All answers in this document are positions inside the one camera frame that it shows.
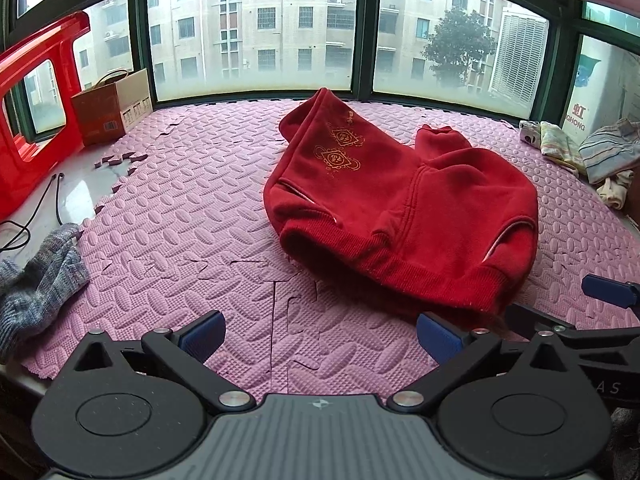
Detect striped folded cloth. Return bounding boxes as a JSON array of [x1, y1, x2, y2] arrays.
[[578, 118, 640, 184]]

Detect beige crumpled cloth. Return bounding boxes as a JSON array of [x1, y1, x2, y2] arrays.
[[597, 170, 634, 210]]

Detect black cable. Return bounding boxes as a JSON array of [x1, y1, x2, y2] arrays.
[[0, 172, 66, 253]]

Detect cream floral folded cloth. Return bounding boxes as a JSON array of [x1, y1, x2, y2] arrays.
[[540, 122, 586, 176]]

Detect brown cardboard box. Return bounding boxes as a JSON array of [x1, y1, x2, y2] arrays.
[[72, 70, 153, 146]]

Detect small patterned cloth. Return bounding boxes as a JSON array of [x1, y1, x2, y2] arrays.
[[518, 120, 541, 150]]

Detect grey knitted garment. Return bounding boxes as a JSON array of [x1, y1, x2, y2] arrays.
[[0, 223, 90, 364]]

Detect red embroidered pants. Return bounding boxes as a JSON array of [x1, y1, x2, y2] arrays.
[[264, 89, 538, 316]]

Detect red plastic stool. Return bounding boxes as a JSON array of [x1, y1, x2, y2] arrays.
[[1, 11, 90, 220]]

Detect pink foam floor mat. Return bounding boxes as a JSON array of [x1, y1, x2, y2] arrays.
[[22, 97, 640, 406]]

